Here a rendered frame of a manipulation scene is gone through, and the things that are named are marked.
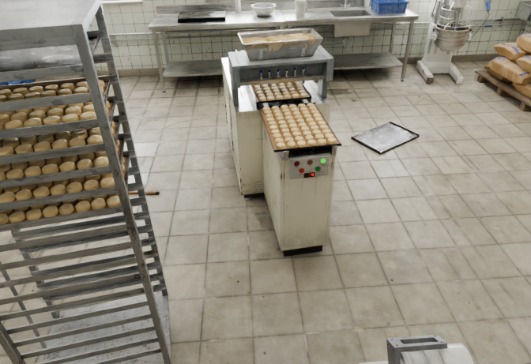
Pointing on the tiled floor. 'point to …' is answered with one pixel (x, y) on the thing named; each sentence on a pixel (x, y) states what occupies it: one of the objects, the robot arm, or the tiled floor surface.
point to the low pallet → (504, 88)
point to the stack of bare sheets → (385, 137)
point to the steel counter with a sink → (287, 13)
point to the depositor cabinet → (254, 133)
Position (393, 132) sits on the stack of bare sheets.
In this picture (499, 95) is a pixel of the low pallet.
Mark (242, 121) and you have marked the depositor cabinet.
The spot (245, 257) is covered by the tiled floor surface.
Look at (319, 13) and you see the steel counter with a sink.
